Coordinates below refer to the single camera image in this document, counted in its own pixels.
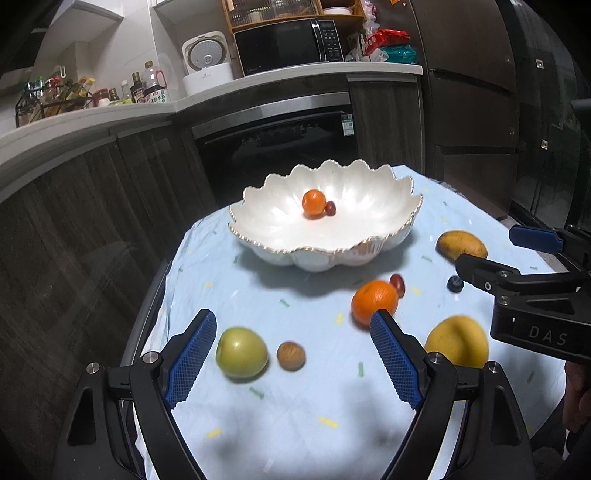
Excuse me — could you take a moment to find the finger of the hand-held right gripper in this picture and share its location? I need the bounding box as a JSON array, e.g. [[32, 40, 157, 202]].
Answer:
[[509, 224, 575, 256], [455, 253, 591, 298]]

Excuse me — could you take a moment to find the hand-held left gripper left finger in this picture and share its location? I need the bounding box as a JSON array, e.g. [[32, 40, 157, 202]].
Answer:
[[51, 308, 218, 480]]

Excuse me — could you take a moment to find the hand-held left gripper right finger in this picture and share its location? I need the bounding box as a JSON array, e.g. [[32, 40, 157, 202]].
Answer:
[[369, 308, 539, 480]]

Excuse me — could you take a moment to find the yellow mango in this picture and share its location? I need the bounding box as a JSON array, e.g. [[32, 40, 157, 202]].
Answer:
[[436, 230, 488, 261]]

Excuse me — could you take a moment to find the green apple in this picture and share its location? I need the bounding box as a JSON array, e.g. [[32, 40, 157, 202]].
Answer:
[[215, 327, 269, 380]]

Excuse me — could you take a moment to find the yellow lemon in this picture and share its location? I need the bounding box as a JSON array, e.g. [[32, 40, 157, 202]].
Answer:
[[424, 316, 490, 369]]

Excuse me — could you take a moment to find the white scalloped ceramic bowl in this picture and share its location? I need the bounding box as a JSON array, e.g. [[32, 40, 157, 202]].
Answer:
[[228, 159, 424, 273]]

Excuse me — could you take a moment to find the person's right hand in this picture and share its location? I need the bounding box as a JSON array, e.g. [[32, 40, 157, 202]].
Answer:
[[562, 360, 591, 433]]

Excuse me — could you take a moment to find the brown walnut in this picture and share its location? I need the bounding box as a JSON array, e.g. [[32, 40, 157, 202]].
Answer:
[[276, 341, 306, 371]]

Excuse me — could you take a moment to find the light blue tablecloth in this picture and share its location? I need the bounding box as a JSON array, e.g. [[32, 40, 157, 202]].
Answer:
[[134, 164, 568, 480]]

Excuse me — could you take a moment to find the dark refrigerator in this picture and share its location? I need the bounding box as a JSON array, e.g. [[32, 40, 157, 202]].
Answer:
[[369, 0, 520, 217]]

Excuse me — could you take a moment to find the small orange tangerine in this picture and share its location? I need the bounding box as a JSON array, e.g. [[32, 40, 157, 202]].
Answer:
[[302, 189, 327, 219]]

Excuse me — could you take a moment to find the teal snack bag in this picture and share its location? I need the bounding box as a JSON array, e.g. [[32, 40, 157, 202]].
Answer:
[[383, 45, 417, 64]]

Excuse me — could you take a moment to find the built-in black oven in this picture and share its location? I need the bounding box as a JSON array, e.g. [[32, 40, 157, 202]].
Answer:
[[190, 91, 361, 199]]

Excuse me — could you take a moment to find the red snack bag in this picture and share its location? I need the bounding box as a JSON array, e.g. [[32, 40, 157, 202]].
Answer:
[[365, 28, 411, 57]]

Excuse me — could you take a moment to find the white kitchen countertop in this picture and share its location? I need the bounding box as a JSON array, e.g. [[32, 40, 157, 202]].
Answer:
[[0, 62, 423, 199]]

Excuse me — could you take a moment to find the black microwave oven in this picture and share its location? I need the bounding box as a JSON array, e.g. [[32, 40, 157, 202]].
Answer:
[[233, 18, 345, 77]]

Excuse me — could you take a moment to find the white rice cooker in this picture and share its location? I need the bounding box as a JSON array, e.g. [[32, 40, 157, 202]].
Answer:
[[181, 30, 225, 75]]

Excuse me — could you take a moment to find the wooden shelf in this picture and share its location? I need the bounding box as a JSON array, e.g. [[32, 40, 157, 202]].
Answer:
[[222, 0, 368, 79]]

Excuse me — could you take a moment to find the large bottle with red handle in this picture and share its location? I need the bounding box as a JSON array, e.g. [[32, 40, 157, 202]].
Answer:
[[143, 61, 168, 104]]

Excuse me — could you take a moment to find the black wire bottle rack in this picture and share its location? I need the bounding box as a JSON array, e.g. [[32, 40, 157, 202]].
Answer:
[[15, 76, 95, 127]]

